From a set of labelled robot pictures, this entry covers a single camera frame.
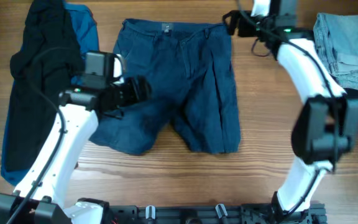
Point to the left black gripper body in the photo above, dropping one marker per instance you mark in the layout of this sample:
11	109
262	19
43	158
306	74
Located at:
136	90

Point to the dark blue denim shorts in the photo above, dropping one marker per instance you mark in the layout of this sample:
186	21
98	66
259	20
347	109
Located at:
189	69

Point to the teal blue garment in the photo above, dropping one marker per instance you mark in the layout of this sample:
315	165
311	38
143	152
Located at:
86	32

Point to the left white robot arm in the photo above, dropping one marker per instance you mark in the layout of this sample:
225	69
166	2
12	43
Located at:
39	197

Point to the black garment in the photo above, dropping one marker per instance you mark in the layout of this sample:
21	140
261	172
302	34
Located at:
43	67

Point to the light blue folded jeans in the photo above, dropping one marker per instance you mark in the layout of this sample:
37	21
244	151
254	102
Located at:
336	40

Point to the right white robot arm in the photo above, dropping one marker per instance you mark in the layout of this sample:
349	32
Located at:
327	126

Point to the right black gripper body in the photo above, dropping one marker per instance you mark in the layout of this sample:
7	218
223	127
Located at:
232	20

